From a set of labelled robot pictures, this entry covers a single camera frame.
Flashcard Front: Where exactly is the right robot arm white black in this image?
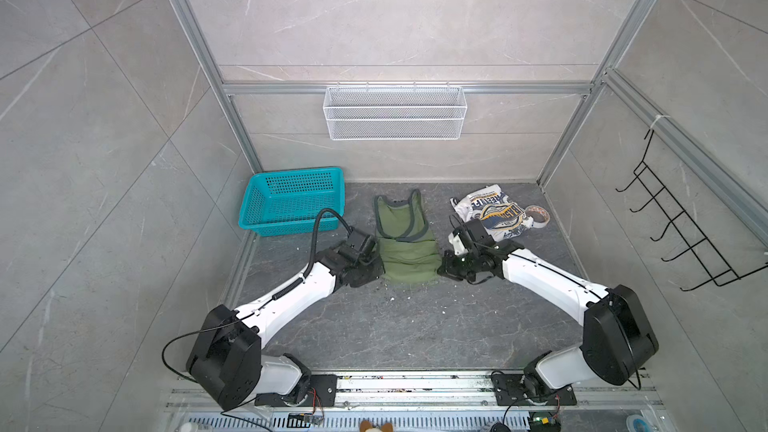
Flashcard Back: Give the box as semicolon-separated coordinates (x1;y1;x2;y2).
438;219;659;403

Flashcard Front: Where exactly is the aluminium front rail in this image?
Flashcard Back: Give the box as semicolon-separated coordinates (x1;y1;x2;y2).
164;370;667;414

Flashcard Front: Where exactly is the green tank top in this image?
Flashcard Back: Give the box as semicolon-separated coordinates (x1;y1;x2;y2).
373;189;442;284

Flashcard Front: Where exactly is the white tank top navy trim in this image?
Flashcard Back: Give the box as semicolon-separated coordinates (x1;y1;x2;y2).
450;184;533;242

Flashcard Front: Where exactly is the roll of white tape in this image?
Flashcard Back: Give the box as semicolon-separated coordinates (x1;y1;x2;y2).
525;205;551;229

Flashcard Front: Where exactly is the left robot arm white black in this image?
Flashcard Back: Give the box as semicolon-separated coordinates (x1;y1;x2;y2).
186;228;381;411

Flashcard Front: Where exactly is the left black corrugated cable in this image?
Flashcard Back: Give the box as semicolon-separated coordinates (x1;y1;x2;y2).
302;208;355;280

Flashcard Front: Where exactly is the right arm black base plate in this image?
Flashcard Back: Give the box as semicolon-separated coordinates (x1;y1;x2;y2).
489;371;577;406

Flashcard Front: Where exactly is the black wire hook rack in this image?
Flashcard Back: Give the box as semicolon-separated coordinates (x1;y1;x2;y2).
615;130;767;293

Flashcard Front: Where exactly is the teal plastic basket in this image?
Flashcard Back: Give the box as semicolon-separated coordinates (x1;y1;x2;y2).
238;167;345;237

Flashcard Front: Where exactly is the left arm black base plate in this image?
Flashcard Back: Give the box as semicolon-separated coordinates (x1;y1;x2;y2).
253;374;339;407

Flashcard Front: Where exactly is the white wire mesh shelf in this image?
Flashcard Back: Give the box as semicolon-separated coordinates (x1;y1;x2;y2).
323;86;468;141

